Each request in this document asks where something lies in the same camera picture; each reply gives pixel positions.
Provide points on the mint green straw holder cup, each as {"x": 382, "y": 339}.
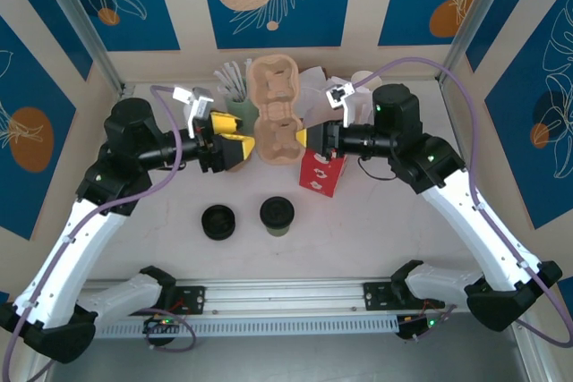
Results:
{"x": 237, "y": 109}

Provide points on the blue poster fern orange circle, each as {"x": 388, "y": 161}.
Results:
{"x": 412, "y": 11}

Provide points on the black lid on table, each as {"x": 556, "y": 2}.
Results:
{"x": 218, "y": 221}

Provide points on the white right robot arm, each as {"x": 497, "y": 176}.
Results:
{"x": 488, "y": 239}

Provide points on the silver aluminium frame post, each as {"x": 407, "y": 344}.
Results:
{"x": 474, "y": 15}
{"x": 76, "y": 11}

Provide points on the blue poster large peach circle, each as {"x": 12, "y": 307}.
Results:
{"x": 313, "y": 11}

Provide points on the paper cup stack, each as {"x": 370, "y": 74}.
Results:
{"x": 362, "y": 77}

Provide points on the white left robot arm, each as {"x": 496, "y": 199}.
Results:
{"x": 67, "y": 257}

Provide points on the white and red takeout bag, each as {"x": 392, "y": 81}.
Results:
{"x": 320, "y": 174}

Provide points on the white paper napkin pile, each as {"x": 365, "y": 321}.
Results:
{"x": 313, "y": 80}

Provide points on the blue poster orange circle flower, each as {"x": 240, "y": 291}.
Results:
{"x": 27, "y": 185}

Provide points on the small circuit board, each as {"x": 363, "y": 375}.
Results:
{"x": 418, "y": 326}
{"x": 161, "y": 323}

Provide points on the black plastic cup lid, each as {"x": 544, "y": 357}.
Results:
{"x": 277, "y": 211}

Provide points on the silver aluminium floor rail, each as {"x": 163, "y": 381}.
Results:
{"x": 524, "y": 355}
{"x": 125, "y": 89}

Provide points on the blue poster white flower outline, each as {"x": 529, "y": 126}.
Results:
{"x": 152, "y": 19}

